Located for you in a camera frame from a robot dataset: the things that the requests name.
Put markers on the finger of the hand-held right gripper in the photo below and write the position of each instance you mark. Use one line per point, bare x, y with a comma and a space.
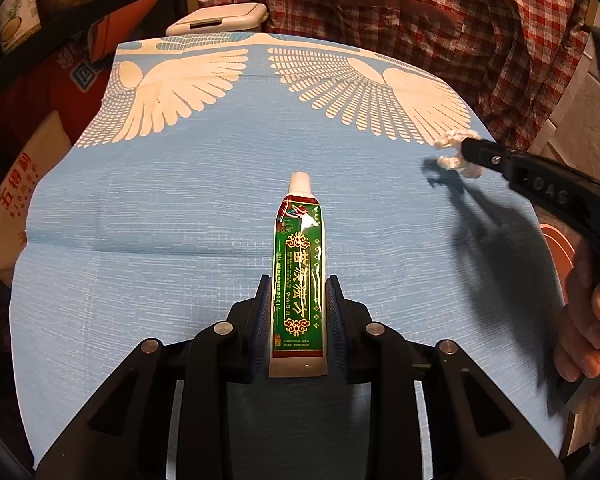
485, 154

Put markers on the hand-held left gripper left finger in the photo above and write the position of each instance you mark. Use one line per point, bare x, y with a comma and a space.
262, 330

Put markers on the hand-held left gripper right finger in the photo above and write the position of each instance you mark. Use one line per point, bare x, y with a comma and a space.
336, 330

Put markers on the white tissue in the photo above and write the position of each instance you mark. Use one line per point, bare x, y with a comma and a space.
450, 161

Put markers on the pink plastic bin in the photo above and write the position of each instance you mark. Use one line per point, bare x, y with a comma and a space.
555, 255

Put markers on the green ointment tube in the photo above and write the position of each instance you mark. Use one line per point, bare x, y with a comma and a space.
300, 270

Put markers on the white trash bin lid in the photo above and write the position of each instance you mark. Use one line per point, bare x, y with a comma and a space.
215, 17

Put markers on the person's right hand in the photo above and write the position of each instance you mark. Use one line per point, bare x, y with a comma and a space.
585, 320

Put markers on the blue winged tablecloth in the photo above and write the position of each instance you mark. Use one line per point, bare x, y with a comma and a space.
180, 200

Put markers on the red plaid shirt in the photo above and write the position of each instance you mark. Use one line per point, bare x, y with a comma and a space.
405, 20

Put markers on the white flour bag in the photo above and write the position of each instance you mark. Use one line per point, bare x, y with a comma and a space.
15, 200

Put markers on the red printed bag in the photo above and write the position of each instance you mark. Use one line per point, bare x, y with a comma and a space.
80, 75

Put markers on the labelled jar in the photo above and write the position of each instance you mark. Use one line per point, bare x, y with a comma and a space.
17, 25

